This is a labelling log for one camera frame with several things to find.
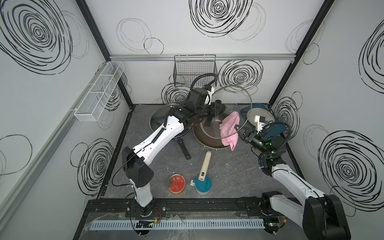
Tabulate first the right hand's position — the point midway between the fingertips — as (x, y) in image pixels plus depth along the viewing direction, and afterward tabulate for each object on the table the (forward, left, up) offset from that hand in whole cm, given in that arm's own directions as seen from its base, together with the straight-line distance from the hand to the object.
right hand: (234, 129), depth 69 cm
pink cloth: (+2, +2, 0) cm, 3 cm away
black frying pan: (+7, +29, -22) cm, 37 cm away
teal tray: (+23, -38, -31) cm, 54 cm away
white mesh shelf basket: (+17, +80, -5) cm, 82 cm away
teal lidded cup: (-21, +15, -21) cm, 33 cm away
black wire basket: (+45, +25, +4) cm, 52 cm away
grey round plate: (+38, -32, -29) cm, 57 cm away
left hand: (+10, +6, +4) cm, 12 cm away
